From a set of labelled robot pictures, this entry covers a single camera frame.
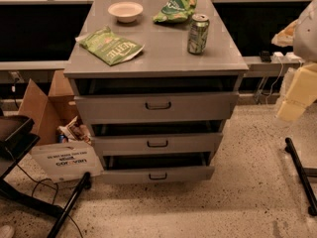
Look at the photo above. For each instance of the black stand leg right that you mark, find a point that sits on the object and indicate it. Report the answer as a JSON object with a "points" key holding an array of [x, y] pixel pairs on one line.
{"points": [[304, 175]]}

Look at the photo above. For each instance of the grey top drawer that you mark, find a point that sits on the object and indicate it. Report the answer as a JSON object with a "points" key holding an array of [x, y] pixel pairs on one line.
{"points": [[161, 99]]}

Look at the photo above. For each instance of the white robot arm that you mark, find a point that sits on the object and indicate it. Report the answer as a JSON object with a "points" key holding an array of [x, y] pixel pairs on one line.
{"points": [[301, 34]]}

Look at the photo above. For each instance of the grey drawer cabinet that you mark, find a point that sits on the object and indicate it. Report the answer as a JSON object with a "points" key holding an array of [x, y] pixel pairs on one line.
{"points": [[165, 51]]}

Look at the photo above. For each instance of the white bowl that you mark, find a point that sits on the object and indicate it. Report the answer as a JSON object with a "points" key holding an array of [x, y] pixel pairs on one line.
{"points": [[125, 12]]}

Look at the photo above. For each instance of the green crumpled chip bag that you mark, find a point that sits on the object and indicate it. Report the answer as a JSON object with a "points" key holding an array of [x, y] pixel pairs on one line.
{"points": [[175, 11]]}

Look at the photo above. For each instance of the green soda can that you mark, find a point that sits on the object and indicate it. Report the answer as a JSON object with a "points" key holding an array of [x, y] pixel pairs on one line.
{"points": [[198, 34]]}

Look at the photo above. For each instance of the grey middle drawer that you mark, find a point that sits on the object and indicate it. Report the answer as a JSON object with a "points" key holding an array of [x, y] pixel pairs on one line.
{"points": [[157, 138]]}

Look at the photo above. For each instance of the brown cardboard box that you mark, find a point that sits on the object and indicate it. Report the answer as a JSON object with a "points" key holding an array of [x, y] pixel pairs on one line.
{"points": [[54, 112]]}

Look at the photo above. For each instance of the white power adapter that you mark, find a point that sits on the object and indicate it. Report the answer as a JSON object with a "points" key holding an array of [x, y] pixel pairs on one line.
{"points": [[291, 57]]}

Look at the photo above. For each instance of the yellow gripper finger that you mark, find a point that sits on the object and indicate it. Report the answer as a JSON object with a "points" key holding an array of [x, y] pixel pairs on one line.
{"points": [[300, 94]]}

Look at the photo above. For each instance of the black small adapter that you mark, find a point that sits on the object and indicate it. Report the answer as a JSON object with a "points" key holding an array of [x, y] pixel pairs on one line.
{"points": [[265, 56]]}

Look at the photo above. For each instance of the grey bottom drawer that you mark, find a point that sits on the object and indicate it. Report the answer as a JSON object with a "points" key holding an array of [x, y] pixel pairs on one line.
{"points": [[156, 168]]}

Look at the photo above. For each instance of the grey drawer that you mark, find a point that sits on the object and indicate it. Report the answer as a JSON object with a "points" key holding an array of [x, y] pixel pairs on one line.
{"points": [[156, 168], [161, 99], [157, 138]]}

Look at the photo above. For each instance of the black stand left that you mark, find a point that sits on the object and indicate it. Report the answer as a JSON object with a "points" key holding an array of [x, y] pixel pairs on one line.
{"points": [[16, 140]]}

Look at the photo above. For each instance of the green chip bag flat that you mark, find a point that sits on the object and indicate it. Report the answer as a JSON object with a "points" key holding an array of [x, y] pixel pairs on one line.
{"points": [[109, 47]]}

